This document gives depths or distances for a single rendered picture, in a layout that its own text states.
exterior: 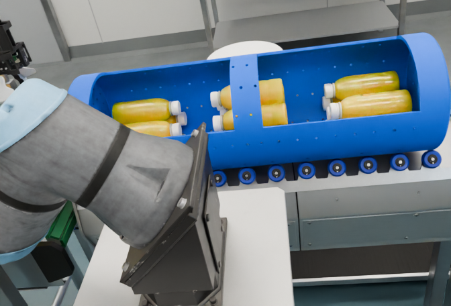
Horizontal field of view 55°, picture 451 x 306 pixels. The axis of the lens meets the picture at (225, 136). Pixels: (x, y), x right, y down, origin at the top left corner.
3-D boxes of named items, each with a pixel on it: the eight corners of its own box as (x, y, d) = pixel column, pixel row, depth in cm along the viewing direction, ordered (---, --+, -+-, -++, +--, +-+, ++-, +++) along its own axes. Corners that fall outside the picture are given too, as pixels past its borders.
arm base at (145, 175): (190, 194, 49) (112, 151, 46) (126, 272, 55) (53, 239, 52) (196, 129, 62) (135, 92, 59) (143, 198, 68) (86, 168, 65)
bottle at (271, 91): (284, 102, 104) (217, 110, 106) (284, 106, 111) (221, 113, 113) (281, 75, 105) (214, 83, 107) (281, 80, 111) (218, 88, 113)
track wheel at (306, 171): (314, 160, 107) (314, 160, 109) (296, 162, 108) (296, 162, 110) (316, 178, 107) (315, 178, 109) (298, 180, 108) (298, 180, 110)
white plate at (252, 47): (189, 68, 152) (190, 70, 152) (255, 80, 136) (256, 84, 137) (235, 37, 169) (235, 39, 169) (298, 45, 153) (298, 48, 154)
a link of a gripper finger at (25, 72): (45, 84, 115) (24, 68, 106) (24, 87, 116) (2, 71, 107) (45, 74, 116) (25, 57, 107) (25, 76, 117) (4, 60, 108)
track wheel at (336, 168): (345, 158, 106) (344, 158, 108) (327, 159, 107) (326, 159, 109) (347, 176, 106) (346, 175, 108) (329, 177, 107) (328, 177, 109)
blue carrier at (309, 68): (443, 173, 101) (460, 60, 86) (89, 203, 112) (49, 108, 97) (407, 112, 125) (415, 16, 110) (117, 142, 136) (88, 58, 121)
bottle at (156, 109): (111, 98, 118) (170, 92, 116) (120, 107, 124) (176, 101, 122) (110, 121, 116) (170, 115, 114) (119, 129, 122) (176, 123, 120)
